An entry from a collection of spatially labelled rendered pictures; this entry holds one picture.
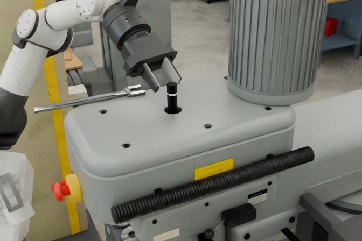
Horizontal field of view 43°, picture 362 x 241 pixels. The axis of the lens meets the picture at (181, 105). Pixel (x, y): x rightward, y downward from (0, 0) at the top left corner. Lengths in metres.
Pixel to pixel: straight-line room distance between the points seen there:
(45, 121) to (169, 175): 2.04
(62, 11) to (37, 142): 1.83
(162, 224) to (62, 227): 2.42
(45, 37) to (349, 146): 0.82
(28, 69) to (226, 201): 0.63
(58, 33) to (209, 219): 0.62
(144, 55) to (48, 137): 2.02
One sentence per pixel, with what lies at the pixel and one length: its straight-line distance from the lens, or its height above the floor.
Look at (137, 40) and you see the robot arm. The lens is 0.99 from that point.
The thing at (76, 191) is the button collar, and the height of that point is 1.77.
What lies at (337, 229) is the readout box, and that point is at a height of 1.72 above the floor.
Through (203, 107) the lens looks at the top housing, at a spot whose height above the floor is 1.89.
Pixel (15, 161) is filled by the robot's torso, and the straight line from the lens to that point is 1.33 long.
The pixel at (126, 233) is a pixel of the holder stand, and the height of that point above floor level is 1.15.
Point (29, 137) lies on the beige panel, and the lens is 2.92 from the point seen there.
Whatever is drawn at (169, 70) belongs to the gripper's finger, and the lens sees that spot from 0.99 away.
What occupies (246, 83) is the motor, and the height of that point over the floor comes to 1.93.
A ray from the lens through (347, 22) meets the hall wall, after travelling 6.63.
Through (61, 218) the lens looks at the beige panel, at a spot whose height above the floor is 0.20.
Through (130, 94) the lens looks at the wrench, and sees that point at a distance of 1.04.
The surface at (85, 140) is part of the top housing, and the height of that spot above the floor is 1.89.
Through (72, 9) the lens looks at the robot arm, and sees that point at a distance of 1.15.
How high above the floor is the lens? 2.37
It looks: 29 degrees down
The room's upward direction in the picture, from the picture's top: 1 degrees counter-clockwise
